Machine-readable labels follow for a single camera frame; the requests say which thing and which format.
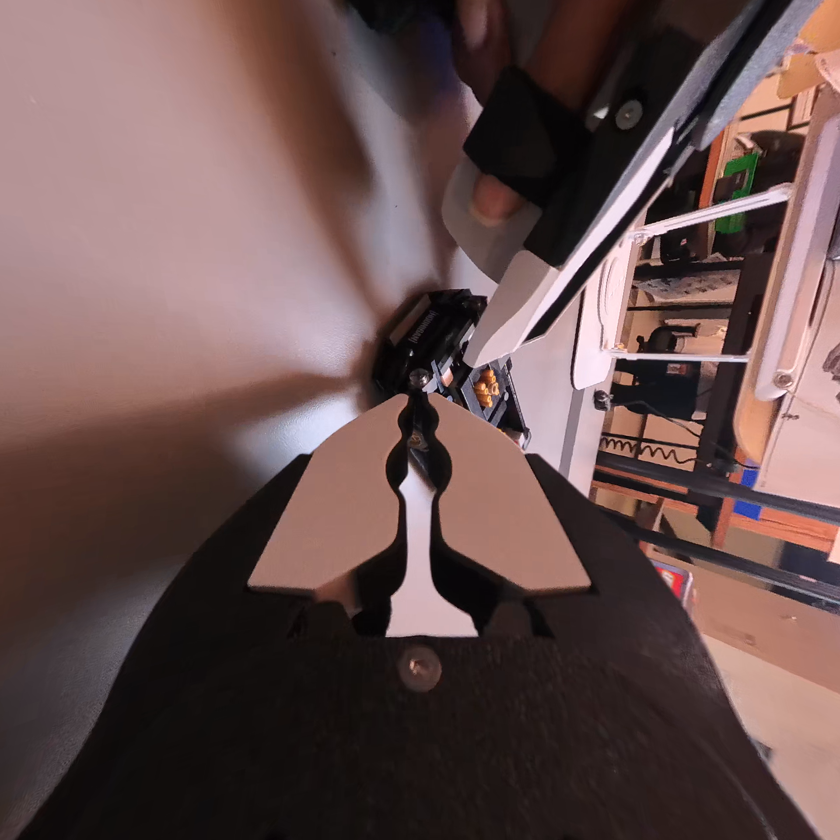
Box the black device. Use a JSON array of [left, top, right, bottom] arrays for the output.
[[610, 322, 706, 421]]

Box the black lego car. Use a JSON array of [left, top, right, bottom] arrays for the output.
[[373, 289, 532, 455]]

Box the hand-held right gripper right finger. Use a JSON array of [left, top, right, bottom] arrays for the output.
[[423, 394, 592, 634]]

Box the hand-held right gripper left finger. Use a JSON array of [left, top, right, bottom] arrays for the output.
[[248, 394, 414, 621]]

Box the white monitor stand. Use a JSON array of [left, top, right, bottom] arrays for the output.
[[571, 98, 840, 403]]

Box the green box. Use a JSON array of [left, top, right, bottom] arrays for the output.
[[714, 151, 762, 235]]

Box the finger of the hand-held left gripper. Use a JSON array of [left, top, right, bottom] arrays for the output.
[[462, 128, 678, 370]]

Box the lego set box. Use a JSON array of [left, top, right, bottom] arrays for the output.
[[651, 560, 698, 611]]

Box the black coiled cable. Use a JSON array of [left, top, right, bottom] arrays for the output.
[[598, 434, 700, 457]]

